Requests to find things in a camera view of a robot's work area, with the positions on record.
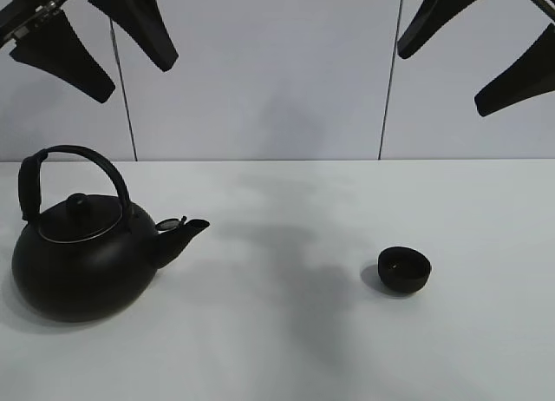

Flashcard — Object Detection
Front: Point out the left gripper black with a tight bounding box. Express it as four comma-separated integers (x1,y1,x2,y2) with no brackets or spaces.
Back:
1,0,179,102

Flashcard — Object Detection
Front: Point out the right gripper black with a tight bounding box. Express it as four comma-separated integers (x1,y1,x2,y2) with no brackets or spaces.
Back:
397,0,554,116

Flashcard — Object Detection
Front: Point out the black teapot with handle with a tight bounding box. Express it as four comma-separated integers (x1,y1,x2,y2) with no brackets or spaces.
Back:
11,144,210,323

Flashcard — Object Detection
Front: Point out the small black teacup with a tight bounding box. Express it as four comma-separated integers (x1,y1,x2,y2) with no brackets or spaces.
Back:
377,247,432,294

